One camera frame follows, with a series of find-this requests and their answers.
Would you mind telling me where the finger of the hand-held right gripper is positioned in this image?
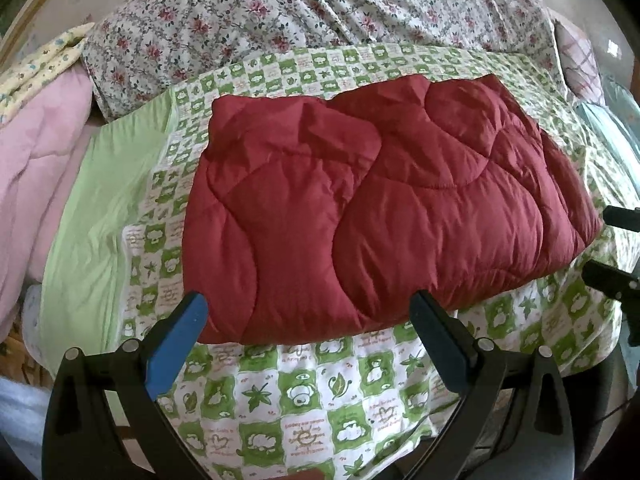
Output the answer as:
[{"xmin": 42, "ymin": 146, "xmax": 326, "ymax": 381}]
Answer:
[
  {"xmin": 602, "ymin": 204, "xmax": 640, "ymax": 234},
  {"xmin": 582, "ymin": 259, "xmax": 640, "ymax": 302}
]

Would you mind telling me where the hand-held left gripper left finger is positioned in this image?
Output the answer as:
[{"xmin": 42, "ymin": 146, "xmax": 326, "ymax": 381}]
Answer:
[{"xmin": 42, "ymin": 290, "xmax": 211, "ymax": 480}]

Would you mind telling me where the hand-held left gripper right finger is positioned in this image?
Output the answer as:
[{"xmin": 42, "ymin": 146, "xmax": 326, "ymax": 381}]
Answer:
[{"xmin": 400, "ymin": 288, "xmax": 577, "ymax": 480}]

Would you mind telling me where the red quilted blanket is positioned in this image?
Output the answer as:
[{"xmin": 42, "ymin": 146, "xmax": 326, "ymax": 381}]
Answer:
[{"xmin": 182, "ymin": 73, "xmax": 604, "ymax": 346}]

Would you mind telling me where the light teal pillow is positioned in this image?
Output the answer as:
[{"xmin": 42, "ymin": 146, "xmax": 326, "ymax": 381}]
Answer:
[{"xmin": 574, "ymin": 74, "xmax": 640, "ymax": 173}]

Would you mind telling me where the green checked blanket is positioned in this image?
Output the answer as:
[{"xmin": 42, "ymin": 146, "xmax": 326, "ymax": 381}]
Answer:
[{"xmin": 42, "ymin": 42, "xmax": 640, "ymax": 480}]

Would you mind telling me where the pink plaid pillow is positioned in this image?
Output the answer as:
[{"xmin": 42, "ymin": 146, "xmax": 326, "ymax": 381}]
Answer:
[{"xmin": 554, "ymin": 19, "xmax": 607, "ymax": 107}]

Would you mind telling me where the light blue cloth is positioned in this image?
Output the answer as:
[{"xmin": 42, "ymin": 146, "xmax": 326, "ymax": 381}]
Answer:
[{"xmin": 0, "ymin": 376, "xmax": 52, "ymax": 473}]

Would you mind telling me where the pink blanket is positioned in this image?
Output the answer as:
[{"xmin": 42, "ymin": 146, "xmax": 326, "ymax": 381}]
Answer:
[{"xmin": 0, "ymin": 66, "xmax": 97, "ymax": 313}]

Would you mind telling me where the yellow patterned cloth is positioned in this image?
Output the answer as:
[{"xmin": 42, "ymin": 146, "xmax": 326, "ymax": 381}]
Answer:
[{"xmin": 0, "ymin": 22, "xmax": 95, "ymax": 118}]

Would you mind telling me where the floral quilt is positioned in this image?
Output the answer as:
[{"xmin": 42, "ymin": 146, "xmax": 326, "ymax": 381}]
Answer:
[{"xmin": 80, "ymin": 0, "xmax": 568, "ymax": 123}]

